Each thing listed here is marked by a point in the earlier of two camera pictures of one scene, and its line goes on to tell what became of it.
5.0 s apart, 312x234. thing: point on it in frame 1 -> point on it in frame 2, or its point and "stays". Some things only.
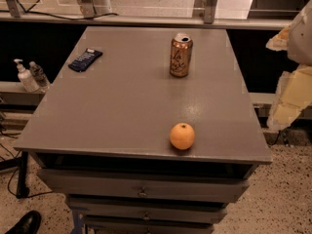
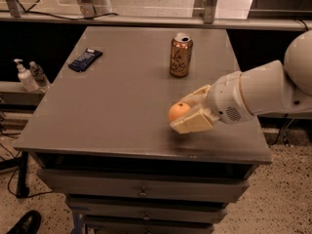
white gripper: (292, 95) -> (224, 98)
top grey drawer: (154, 186) stays
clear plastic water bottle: (39, 75) stays
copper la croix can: (181, 47) stays
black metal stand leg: (22, 191) stays
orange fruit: (182, 136) -> (177, 110)
